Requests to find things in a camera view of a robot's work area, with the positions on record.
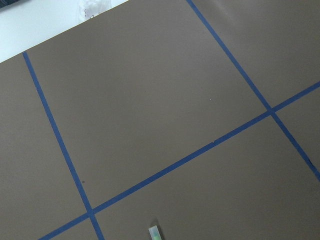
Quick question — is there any green highlighter pen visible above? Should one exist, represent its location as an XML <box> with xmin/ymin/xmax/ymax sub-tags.
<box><xmin>148</xmin><ymin>225</ymin><xmax>162</xmax><ymax>240</ymax></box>

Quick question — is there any crumpled clear plastic wrap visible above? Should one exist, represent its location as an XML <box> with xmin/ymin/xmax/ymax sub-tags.
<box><xmin>78</xmin><ymin>0</ymin><xmax>112</xmax><ymax>22</ymax></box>

